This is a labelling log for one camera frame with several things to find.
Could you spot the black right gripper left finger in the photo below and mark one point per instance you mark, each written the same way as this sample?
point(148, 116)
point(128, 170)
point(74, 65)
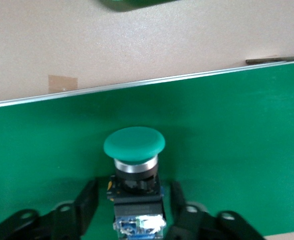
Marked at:
point(84, 212)

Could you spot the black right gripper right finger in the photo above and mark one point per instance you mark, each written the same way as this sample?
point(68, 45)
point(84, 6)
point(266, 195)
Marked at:
point(189, 220)

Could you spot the green mushroom push button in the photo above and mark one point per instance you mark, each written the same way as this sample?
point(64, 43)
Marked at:
point(134, 145)

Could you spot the green conveyor belt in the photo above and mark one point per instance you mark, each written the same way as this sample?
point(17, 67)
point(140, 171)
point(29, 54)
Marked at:
point(224, 125)

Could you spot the brown tape piece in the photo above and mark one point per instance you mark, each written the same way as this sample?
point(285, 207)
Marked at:
point(62, 83)

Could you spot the green plastic tray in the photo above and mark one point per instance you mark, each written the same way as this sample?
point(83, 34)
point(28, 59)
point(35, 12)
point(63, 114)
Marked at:
point(136, 5)

